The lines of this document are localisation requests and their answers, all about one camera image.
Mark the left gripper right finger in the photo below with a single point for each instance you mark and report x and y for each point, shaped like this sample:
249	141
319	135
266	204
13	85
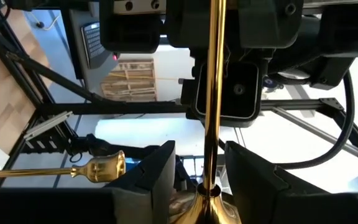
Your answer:
259	186

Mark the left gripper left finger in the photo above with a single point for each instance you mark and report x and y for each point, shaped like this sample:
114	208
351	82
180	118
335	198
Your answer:
154	186

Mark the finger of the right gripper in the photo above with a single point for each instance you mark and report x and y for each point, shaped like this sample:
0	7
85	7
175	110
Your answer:
129	34
259	25

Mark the tall gold candlestick holder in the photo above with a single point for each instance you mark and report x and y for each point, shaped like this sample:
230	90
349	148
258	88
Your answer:
104	168

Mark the medium gold candlestick holder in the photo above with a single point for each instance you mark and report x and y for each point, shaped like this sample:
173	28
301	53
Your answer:
214	93

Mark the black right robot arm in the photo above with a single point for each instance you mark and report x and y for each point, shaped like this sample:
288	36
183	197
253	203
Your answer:
337	37

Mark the black laptop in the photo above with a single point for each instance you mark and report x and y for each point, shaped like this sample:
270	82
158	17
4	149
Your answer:
93	43

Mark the wooden pallet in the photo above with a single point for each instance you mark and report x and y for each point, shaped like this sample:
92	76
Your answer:
129	81

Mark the black monitor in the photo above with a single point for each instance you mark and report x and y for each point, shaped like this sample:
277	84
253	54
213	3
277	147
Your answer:
73	40

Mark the black rig crossbar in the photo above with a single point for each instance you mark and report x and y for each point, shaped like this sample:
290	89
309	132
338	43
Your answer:
120	108

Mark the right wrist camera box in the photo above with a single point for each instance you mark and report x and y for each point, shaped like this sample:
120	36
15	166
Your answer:
232	90

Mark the silver rig bracket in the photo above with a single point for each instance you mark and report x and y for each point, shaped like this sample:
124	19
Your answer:
47	124

